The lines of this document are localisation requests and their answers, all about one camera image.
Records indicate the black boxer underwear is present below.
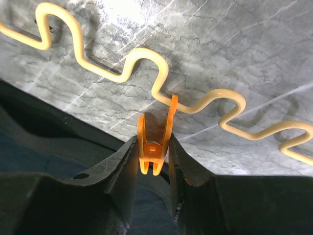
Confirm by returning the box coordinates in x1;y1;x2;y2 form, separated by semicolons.
0;79;181;235

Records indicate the orange clothes peg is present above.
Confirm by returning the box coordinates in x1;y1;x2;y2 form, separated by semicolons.
137;94;178;176

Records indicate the yellow wavy clip hanger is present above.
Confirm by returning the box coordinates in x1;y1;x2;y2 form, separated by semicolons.
0;2;313;165

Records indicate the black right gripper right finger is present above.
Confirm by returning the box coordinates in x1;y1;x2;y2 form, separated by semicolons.
169;136;313;235

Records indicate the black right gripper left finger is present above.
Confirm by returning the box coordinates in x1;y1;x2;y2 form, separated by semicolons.
0;137;138;235

